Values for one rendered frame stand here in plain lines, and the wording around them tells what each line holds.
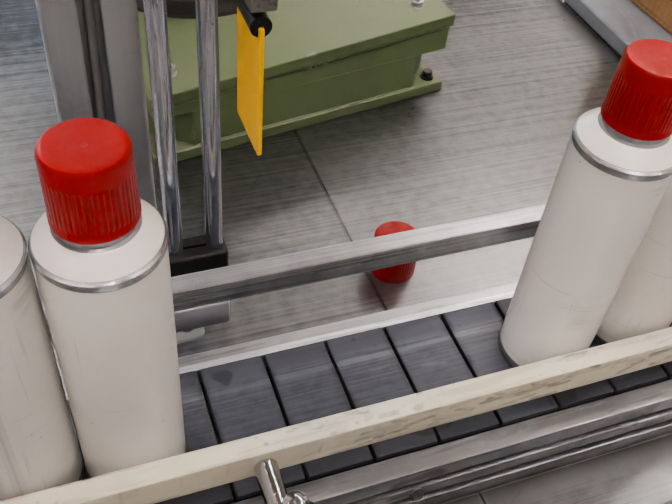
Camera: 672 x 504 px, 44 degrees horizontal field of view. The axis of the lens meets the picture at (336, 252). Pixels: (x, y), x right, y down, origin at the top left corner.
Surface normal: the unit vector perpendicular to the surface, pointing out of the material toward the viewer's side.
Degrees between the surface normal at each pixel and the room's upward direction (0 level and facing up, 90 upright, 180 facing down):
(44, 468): 90
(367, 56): 90
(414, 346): 0
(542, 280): 90
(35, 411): 90
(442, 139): 0
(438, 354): 0
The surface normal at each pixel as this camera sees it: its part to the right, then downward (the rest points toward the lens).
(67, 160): 0.10, -0.72
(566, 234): -0.78, 0.40
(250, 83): -0.94, 0.18
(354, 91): 0.49, 0.65
